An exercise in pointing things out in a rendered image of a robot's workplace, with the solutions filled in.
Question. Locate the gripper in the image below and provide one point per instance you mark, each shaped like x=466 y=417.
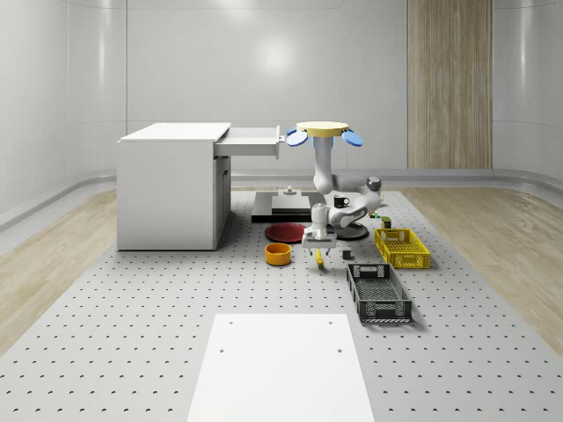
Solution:
x=319 y=238

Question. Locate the banana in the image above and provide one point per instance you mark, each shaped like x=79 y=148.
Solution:
x=319 y=260

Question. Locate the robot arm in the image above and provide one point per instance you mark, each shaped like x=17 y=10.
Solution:
x=323 y=171

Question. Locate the grey cube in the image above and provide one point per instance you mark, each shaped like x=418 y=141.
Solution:
x=348 y=254

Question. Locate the red plate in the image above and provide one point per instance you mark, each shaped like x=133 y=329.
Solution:
x=283 y=232

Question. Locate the black plate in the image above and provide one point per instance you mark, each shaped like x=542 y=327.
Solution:
x=356 y=234

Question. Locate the black mug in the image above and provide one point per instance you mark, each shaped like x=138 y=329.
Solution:
x=339 y=201

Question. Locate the yellow bowl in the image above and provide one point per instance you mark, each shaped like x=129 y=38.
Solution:
x=278 y=256

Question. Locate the black stove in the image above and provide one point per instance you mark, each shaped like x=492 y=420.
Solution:
x=281 y=211

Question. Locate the flat-sided can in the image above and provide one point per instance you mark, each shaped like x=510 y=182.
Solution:
x=386 y=223

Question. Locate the yellow basket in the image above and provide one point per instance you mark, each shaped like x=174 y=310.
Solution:
x=402 y=257

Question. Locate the dark grey basket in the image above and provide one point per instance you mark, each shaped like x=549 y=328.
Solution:
x=382 y=307

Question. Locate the white drawer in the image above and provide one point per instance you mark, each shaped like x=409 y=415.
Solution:
x=250 y=140

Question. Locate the white board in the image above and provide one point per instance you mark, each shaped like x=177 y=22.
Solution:
x=281 y=373

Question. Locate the white cabinet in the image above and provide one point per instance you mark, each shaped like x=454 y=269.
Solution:
x=167 y=193

